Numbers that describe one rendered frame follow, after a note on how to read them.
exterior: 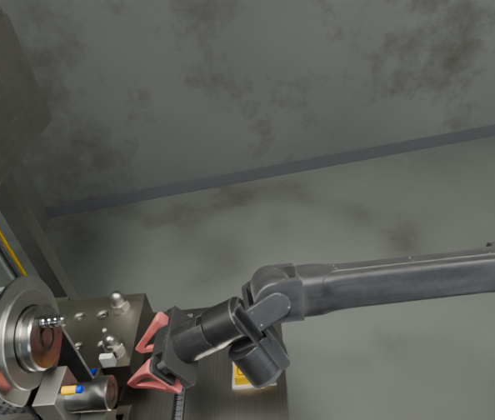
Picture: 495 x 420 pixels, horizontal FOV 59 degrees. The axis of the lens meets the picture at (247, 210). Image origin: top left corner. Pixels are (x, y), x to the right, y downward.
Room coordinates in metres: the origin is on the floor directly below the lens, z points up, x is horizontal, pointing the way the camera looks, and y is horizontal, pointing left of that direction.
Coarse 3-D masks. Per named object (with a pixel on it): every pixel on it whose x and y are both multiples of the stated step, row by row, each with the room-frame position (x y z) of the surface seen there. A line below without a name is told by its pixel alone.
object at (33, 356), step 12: (24, 312) 0.35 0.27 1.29; (36, 312) 0.35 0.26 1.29; (48, 312) 0.36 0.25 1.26; (24, 324) 0.33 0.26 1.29; (36, 324) 0.34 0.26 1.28; (24, 336) 0.32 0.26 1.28; (36, 336) 0.33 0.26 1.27; (48, 336) 0.34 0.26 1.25; (60, 336) 0.36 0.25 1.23; (24, 348) 0.31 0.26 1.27; (36, 348) 0.32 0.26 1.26; (48, 348) 0.34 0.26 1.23; (60, 348) 0.35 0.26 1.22; (24, 360) 0.31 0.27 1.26; (36, 360) 0.31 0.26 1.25; (48, 360) 0.32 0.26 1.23
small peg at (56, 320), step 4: (44, 316) 0.35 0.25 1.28; (48, 316) 0.35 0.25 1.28; (52, 316) 0.35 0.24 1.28; (56, 316) 0.35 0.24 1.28; (60, 316) 0.34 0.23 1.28; (64, 316) 0.35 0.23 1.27; (40, 320) 0.34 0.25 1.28; (44, 320) 0.34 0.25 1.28; (48, 320) 0.34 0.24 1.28; (52, 320) 0.34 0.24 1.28; (56, 320) 0.34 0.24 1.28; (60, 320) 0.34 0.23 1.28; (64, 320) 0.34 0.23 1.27; (40, 324) 0.34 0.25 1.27; (44, 324) 0.34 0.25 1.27; (48, 324) 0.34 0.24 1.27; (52, 324) 0.34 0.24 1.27; (56, 324) 0.34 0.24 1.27; (60, 324) 0.34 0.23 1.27; (64, 324) 0.34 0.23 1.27
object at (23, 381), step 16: (32, 288) 0.39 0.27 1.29; (16, 304) 0.35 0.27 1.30; (32, 304) 0.37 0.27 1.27; (48, 304) 0.39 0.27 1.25; (16, 320) 0.34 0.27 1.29; (0, 336) 0.31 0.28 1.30; (0, 352) 0.30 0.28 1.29; (16, 368) 0.30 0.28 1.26; (16, 384) 0.29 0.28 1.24; (32, 384) 0.30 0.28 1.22
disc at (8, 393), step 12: (24, 276) 0.39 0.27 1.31; (12, 288) 0.36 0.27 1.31; (24, 288) 0.38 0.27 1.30; (36, 288) 0.39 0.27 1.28; (48, 288) 0.41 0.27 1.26; (0, 300) 0.34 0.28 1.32; (0, 312) 0.33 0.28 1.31; (0, 324) 0.32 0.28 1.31; (0, 360) 0.29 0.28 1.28; (0, 372) 0.28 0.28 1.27; (0, 384) 0.28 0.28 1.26; (0, 396) 0.27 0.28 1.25; (12, 396) 0.28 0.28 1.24; (24, 396) 0.29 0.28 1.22
